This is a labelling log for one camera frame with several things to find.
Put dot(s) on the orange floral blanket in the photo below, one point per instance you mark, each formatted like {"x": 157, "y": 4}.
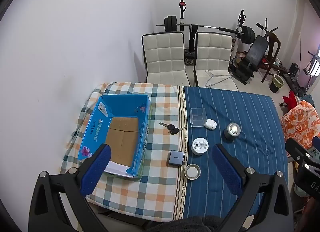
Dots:
{"x": 300, "y": 119}

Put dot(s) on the white round tin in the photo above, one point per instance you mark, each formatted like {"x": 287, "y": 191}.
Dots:
{"x": 200, "y": 146}

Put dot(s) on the red cloth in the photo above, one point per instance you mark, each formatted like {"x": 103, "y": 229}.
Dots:
{"x": 290, "y": 98}

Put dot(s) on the dark fuzzy cloth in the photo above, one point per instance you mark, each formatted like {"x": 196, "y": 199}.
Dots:
{"x": 185, "y": 224}

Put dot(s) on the white earbud case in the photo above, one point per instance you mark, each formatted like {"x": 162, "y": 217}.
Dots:
{"x": 210, "y": 124}

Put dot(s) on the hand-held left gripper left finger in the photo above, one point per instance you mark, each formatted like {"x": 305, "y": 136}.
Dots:
{"x": 96, "y": 169}

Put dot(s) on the black weight bench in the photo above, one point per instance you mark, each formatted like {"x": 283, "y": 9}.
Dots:
{"x": 252, "y": 54}

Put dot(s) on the white quilted chair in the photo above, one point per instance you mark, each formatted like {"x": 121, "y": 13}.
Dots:
{"x": 163, "y": 54}
{"x": 212, "y": 54}

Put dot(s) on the exercise machine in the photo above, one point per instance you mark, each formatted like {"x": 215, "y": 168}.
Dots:
{"x": 312, "y": 64}

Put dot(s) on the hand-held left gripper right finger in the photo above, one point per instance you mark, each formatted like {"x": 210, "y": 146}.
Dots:
{"x": 227, "y": 169}

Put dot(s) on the brown wooden chair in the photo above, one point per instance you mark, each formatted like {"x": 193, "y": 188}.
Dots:
{"x": 273, "y": 42}

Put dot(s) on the dark trash bin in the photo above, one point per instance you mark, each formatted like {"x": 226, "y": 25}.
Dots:
{"x": 276, "y": 83}

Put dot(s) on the clear plastic cube box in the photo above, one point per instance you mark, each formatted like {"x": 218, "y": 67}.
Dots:
{"x": 198, "y": 117}

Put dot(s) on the black car keys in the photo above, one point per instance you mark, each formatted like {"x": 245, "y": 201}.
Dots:
{"x": 172, "y": 129}

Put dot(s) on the blue cardboard box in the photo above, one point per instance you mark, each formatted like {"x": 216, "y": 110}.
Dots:
{"x": 120, "y": 134}

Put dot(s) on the black hanging belt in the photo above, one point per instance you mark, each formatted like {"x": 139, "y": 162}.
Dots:
{"x": 192, "y": 38}

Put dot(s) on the grey charger block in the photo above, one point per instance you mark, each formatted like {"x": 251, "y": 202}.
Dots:
{"x": 176, "y": 157}

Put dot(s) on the black weight plate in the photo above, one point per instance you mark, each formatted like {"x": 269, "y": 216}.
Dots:
{"x": 189, "y": 61}

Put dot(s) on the person's right forearm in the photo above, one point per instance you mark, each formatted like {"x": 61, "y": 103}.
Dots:
{"x": 311, "y": 212}

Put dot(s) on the black barbell with plates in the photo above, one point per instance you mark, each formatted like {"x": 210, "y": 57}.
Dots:
{"x": 210, "y": 26}

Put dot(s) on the plaid and blue striped tablecloth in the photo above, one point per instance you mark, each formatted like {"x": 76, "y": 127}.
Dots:
{"x": 237, "y": 184}

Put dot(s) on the silver metal tin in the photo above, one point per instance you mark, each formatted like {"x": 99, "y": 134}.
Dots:
{"x": 232, "y": 132}

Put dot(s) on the round metal lid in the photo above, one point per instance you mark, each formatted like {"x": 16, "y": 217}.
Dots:
{"x": 192, "y": 171}

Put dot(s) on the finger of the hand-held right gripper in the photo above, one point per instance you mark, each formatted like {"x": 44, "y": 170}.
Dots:
{"x": 316, "y": 141}
{"x": 298, "y": 149}

